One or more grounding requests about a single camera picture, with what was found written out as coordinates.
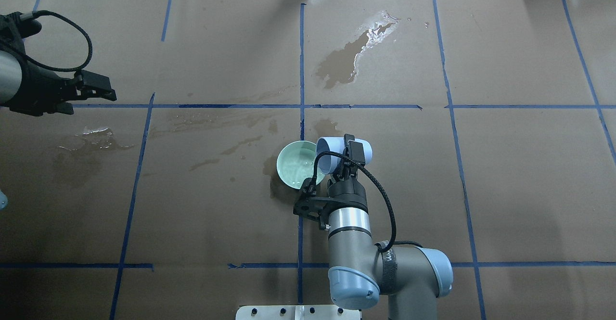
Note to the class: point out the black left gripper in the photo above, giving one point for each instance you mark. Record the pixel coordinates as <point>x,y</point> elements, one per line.
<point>39,88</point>

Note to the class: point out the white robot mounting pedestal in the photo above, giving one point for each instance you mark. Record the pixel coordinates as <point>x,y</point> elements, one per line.
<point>296,312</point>

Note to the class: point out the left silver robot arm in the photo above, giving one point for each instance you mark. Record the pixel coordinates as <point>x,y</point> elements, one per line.
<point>11,70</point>

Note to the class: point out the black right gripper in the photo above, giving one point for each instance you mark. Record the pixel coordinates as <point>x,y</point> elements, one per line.
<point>347,194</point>

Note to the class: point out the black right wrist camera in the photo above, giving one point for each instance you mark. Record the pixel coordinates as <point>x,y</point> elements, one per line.
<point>312,207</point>

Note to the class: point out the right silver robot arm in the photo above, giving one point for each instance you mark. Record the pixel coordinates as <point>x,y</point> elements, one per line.
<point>361,271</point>

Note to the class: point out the mint green bowl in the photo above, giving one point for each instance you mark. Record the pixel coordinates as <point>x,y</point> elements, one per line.
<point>295,163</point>

